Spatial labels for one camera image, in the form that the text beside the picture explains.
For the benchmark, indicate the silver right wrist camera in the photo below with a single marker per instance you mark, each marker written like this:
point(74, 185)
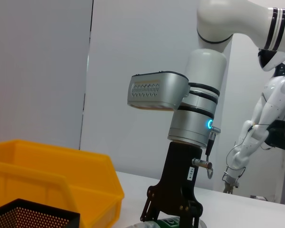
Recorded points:
point(154, 90)

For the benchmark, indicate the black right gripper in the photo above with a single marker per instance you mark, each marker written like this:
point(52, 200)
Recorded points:
point(178, 178)

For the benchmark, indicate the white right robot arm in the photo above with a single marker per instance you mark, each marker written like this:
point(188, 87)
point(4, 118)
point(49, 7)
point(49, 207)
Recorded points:
point(204, 71)

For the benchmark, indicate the clear green-label water bottle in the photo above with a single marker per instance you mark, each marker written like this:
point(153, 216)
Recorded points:
point(168, 223)

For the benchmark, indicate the black mesh pen holder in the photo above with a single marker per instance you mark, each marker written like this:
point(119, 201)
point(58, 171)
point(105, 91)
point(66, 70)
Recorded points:
point(26, 216)

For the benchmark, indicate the white black humanoid robot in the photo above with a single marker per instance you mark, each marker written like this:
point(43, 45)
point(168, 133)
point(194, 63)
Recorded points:
point(270, 99)

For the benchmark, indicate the yellow plastic bin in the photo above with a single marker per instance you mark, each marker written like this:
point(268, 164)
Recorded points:
point(50, 166)

